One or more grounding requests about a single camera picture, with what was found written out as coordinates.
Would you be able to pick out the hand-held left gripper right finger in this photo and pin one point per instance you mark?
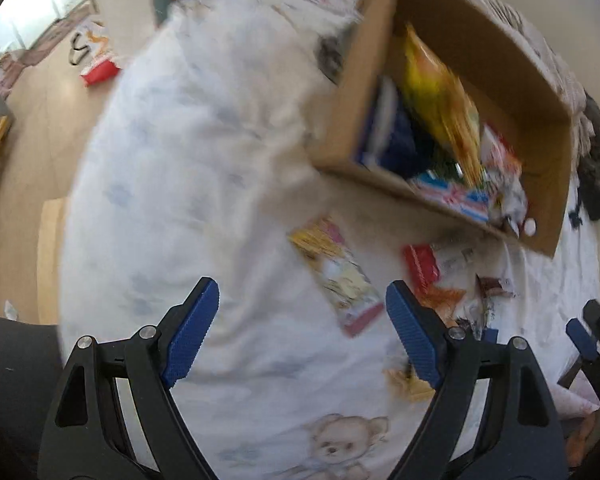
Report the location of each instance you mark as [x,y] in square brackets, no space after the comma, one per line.
[412,335]

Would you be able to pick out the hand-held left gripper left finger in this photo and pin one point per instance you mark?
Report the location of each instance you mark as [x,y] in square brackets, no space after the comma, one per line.
[190,332]

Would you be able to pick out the orange snack packet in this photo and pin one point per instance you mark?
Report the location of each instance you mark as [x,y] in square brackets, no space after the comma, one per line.
[442,300]

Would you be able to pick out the dark blue white snack packet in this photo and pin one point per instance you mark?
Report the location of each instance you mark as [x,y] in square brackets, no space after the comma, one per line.
[475,317]

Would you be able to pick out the red and white snack packet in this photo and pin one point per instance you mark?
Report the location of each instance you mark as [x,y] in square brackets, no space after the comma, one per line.
[420,265]

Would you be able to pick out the yellow and pink snack packet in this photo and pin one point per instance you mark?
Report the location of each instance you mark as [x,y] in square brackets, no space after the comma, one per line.
[340,275]

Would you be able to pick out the pink and blue snack packet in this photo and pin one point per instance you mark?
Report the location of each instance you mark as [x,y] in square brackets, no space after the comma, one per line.
[460,200]

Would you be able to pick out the small white snack packet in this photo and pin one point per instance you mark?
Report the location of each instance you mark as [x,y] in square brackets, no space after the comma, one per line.
[512,205]

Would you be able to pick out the brown cardboard box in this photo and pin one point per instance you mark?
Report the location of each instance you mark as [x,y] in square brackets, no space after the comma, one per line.
[545,160]

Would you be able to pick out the dark blue snack bag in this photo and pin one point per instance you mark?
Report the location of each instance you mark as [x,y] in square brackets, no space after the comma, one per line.
[405,145]

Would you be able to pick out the red and white snack bag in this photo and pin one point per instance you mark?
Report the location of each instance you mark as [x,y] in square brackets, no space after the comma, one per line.
[500,155]

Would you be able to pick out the yellow chip bag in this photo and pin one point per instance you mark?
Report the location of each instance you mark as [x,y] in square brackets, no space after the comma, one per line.
[440,100]

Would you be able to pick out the person's right hand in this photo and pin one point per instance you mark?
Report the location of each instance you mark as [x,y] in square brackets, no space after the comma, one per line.
[587,437]

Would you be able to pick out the pink printed blanket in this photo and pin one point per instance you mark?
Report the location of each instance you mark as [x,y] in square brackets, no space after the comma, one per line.
[575,400]

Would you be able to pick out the black cloth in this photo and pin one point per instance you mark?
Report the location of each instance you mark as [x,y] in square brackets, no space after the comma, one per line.
[597,205]

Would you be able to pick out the light wooden board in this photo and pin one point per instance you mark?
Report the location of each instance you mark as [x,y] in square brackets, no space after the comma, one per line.
[50,260]

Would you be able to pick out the white teddy print bedsheet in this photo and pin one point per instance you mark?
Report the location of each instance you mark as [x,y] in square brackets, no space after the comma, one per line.
[180,160]

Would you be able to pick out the red and white shopping bag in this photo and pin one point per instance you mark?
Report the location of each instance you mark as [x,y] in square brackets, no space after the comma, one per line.
[100,70]

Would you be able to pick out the patterned floor rug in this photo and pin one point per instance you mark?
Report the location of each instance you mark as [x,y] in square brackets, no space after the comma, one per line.
[45,45]

